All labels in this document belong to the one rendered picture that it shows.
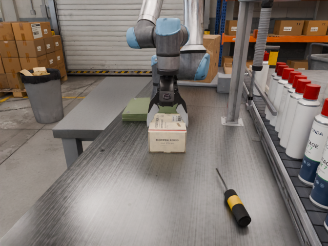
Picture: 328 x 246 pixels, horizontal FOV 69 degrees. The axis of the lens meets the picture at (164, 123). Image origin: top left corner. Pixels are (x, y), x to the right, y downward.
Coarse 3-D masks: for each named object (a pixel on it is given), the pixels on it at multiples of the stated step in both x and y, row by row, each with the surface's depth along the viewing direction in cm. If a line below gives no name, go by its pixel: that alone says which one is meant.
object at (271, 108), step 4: (248, 72) 130; (256, 84) 107; (256, 88) 105; (260, 88) 101; (260, 92) 97; (264, 96) 91; (264, 100) 90; (268, 100) 87; (268, 104) 83; (268, 108) 83; (272, 108) 79; (272, 112) 78; (276, 112) 77
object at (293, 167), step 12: (264, 108) 102; (264, 120) 91; (276, 144) 74; (288, 168) 62; (300, 192) 54; (312, 204) 50; (312, 216) 47; (324, 216) 47; (324, 228) 45; (324, 240) 42
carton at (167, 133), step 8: (152, 120) 85; (160, 120) 85; (168, 120) 85; (176, 120) 85; (152, 128) 78; (160, 128) 78; (168, 128) 78; (176, 128) 78; (184, 128) 78; (152, 136) 77; (160, 136) 77; (168, 136) 77; (176, 136) 76; (184, 136) 76; (152, 144) 78; (160, 144) 78; (168, 144) 78; (176, 144) 78; (184, 144) 78; (160, 152) 79; (168, 152) 79; (176, 152) 79; (184, 152) 79
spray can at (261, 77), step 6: (264, 54) 110; (264, 60) 111; (264, 66) 111; (258, 72) 114; (264, 72) 112; (258, 78) 115; (264, 78) 114; (264, 84) 115; (264, 90) 117; (258, 96) 117
